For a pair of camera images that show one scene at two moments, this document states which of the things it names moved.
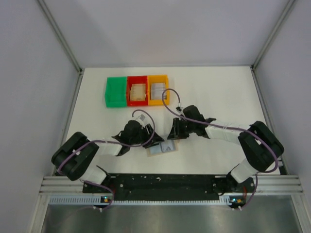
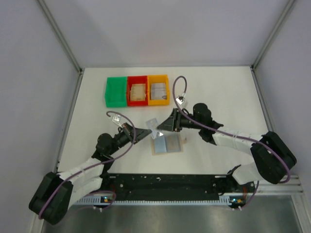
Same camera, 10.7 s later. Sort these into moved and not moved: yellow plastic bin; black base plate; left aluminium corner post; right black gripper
Moved: right black gripper
Not moved: yellow plastic bin; black base plate; left aluminium corner post
